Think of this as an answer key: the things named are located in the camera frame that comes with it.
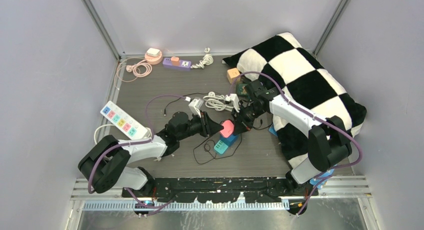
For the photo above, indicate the orange small plug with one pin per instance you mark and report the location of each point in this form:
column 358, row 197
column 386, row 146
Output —
column 175, row 60

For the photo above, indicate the blue cube socket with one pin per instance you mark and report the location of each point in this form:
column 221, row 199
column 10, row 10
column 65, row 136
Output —
column 230, row 140

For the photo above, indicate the pink plug adapter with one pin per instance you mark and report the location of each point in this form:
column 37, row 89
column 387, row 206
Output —
column 228, row 128

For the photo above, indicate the checkered black white pillow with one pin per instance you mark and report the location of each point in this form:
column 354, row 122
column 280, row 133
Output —
column 281, row 59

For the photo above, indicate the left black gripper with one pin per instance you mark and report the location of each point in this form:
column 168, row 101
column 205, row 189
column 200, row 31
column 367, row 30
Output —
column 208, row 127

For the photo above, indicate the dark green cube socket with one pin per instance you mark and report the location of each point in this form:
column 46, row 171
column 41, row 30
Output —
column 241, row 89

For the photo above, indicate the pink round socket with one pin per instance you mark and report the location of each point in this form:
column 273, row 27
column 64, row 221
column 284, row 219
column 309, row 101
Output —
column 154, row 59

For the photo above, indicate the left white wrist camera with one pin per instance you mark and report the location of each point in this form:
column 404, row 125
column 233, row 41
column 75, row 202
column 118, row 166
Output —
column 195, row 105

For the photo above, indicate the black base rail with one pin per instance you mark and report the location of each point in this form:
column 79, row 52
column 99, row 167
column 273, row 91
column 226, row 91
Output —
column 222, row 189

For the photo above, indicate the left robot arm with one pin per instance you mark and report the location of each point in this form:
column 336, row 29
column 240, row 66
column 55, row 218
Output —
column 106, row 165

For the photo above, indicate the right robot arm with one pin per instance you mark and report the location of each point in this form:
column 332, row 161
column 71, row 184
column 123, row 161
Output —
column 327, row 140

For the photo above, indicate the orange cube socket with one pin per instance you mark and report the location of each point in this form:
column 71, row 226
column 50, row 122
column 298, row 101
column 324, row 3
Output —
column 231, row 75

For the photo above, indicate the teal usb power strip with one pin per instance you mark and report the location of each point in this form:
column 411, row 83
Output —
column 220, row 147

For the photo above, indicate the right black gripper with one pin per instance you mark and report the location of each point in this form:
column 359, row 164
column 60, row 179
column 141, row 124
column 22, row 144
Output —
column 241, row 124

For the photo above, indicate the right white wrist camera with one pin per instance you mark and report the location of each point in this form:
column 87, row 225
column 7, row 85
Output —
column 232, row 100

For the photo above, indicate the white charger block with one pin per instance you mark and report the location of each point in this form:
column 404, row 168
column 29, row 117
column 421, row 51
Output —
column 153, row 52

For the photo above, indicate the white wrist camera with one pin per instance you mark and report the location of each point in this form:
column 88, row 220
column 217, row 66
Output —
column 232, row 100
column 195, row 105

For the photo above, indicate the purple power strip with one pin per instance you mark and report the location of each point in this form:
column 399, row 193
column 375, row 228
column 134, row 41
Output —
column 183, row 66

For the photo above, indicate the white colourful power strip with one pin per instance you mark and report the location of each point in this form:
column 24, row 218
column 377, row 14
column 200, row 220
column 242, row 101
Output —
column 124, row 122

